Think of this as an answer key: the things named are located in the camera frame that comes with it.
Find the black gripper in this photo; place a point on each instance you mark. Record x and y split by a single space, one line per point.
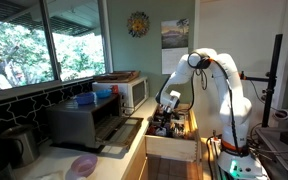
169 102

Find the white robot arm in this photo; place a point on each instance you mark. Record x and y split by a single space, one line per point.
235 109

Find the open wooden drawer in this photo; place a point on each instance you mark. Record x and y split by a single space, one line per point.
178 139

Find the white microwave oven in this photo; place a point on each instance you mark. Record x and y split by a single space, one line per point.
132 94

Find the red cup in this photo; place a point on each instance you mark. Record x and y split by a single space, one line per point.
115 89

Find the wooden tray on microwave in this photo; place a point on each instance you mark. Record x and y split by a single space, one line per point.
117 76

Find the light blue small bowl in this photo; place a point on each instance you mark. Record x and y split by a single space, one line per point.
103 93

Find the blue plastic bowl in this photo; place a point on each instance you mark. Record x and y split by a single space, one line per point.
84 98

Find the silver toaster oven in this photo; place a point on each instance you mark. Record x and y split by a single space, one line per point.
91 127

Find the steel kettle pot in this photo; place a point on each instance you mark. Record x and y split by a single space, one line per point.
21 144

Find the wall calendar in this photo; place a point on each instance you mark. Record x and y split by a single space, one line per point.
174 39

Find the sun wall decoration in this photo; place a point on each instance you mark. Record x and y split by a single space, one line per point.
138 24

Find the black camera stand pole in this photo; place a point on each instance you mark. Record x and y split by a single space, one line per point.
270 79

